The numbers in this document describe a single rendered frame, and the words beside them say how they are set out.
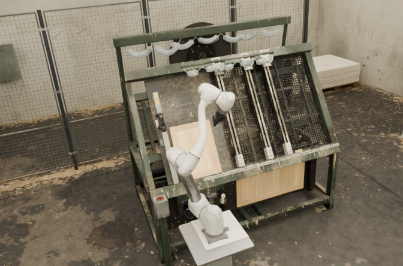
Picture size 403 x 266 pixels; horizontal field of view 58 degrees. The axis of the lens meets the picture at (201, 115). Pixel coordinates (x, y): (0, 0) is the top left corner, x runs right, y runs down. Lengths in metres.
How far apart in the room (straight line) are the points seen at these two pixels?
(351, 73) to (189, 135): 5.60
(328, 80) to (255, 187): 4.53
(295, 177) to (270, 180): 0.35
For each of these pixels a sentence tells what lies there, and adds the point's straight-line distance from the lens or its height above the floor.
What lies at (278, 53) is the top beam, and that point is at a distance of 4.24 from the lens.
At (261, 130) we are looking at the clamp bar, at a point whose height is 1.19.
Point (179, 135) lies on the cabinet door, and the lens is 3.71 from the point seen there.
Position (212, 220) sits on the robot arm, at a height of 0.97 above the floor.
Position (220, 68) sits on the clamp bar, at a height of 1.86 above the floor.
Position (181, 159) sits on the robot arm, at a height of 1.55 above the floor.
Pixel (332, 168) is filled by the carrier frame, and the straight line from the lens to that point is 4.62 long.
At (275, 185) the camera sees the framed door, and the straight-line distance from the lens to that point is 4.45.
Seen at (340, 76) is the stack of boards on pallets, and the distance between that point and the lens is 8.53.
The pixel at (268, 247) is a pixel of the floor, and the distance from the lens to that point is 4.24.
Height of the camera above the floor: 2.93
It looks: 23 degrees down
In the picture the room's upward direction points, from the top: 4 degrees counter-clockwise
